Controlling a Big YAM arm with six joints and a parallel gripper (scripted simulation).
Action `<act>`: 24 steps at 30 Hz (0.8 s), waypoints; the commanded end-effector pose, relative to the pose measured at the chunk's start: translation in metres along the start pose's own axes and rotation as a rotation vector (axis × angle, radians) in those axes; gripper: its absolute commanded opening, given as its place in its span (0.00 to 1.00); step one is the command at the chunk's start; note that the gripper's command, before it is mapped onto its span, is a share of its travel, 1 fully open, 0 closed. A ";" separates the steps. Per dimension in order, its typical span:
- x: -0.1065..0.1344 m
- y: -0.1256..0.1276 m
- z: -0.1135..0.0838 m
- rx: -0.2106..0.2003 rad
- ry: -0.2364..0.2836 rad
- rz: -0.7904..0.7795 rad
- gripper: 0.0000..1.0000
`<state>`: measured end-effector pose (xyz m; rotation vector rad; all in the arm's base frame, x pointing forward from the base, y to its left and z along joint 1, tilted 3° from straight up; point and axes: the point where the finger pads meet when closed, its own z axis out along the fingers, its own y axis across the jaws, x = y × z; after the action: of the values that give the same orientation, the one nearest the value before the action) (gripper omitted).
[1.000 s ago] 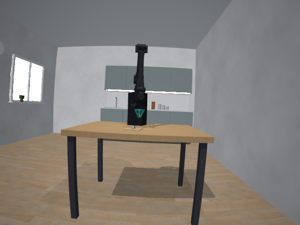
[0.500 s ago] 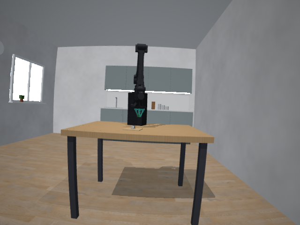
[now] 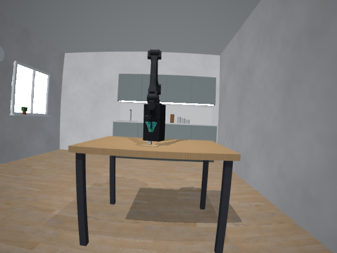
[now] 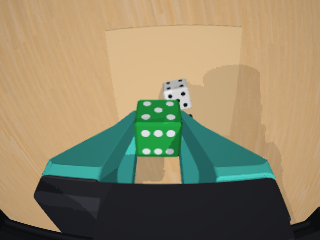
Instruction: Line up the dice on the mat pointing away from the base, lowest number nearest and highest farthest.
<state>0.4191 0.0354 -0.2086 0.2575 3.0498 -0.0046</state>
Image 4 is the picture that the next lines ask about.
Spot green die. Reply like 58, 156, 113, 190
134, 100, 183, 157

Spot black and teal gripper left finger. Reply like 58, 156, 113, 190
41, 111, 137, 184

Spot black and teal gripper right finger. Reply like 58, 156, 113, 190
179, 111, 275, 184

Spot beige flat mat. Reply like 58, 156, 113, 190
105, 25, 242, 136

